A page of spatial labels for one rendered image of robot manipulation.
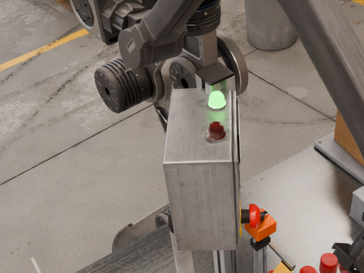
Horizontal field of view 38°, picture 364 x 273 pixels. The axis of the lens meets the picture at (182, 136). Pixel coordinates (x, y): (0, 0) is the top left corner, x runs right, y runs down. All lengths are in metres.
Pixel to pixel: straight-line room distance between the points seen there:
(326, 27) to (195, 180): 0.26
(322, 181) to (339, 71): 0.92
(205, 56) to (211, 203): 0.67
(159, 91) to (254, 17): 1.79
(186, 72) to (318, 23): 0.75
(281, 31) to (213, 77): 2.82
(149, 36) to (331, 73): 0.40
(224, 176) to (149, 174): 2.11
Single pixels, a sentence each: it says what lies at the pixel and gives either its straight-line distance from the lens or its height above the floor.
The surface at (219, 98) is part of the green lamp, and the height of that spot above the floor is 1.49.
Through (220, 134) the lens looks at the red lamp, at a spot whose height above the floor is 1.49.
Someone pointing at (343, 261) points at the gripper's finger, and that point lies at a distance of 1.17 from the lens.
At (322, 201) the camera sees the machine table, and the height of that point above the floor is 0.83.
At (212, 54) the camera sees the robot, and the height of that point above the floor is 1.22.
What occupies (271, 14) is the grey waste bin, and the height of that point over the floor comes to 0.28.
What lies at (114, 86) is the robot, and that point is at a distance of 1.83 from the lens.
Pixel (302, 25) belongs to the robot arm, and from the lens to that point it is 0.71.
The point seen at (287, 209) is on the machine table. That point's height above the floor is 0.83.
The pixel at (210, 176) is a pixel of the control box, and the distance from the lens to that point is 0.71.
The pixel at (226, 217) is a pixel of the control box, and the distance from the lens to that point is 0.78.
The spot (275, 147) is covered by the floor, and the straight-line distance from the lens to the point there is 2.91.
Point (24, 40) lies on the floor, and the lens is 4.29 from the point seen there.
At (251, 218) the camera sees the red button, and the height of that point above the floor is 1.34.
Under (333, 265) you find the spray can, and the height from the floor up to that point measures 1.08.
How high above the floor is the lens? 1.95
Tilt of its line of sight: 40 degrees down
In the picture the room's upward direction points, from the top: 7 degrees counter-clockwise
